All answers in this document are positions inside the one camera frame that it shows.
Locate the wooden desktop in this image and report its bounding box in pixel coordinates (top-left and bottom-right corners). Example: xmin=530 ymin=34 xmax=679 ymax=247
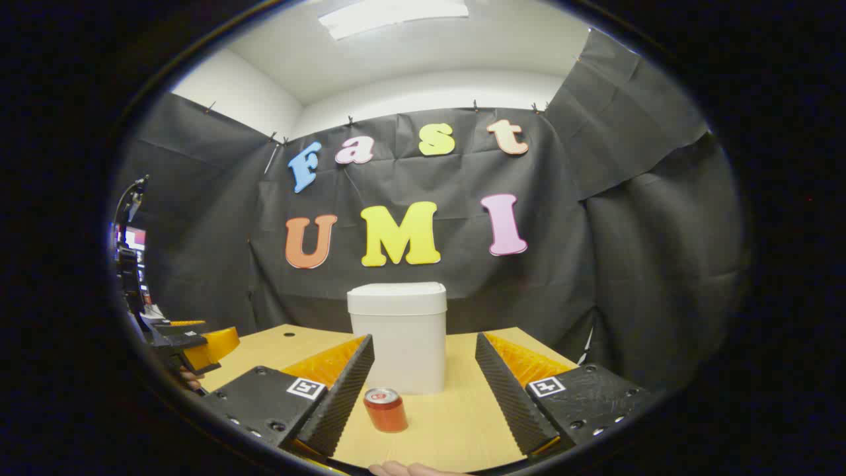
xmin=198 ymin=324 xmax=579 ymax=474

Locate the computer monitor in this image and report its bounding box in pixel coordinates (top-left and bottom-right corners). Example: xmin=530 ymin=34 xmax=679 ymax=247
xmin=118 ymin=225 xmax=149 ymax=305

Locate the rectangular ceiling light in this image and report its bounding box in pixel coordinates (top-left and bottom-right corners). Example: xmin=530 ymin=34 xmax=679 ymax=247
xmin=319 ymin=0 xmax=470 ymax=40

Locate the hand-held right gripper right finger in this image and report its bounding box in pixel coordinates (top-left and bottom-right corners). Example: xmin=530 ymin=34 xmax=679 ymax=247
xmin=475 ymin=332 xmax=652 ymax=458

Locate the red pop can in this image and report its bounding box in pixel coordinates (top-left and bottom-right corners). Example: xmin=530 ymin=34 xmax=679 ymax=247
xmin=363 ymin=387 xmax=409 ymax=434

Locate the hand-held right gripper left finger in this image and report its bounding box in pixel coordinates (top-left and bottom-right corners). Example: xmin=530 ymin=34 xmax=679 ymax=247
xmin=198 ymin=334 xmax=375 ymax=458

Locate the black backdrop cloth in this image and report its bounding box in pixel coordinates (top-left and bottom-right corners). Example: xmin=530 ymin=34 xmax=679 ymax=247
xmin=112 ymin=30 xmax=751 ymax=397

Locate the white desktop garbage bin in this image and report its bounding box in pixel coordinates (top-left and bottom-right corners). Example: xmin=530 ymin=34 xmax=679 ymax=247
xmin=347 ymin=282 xmax=448 ymax=395

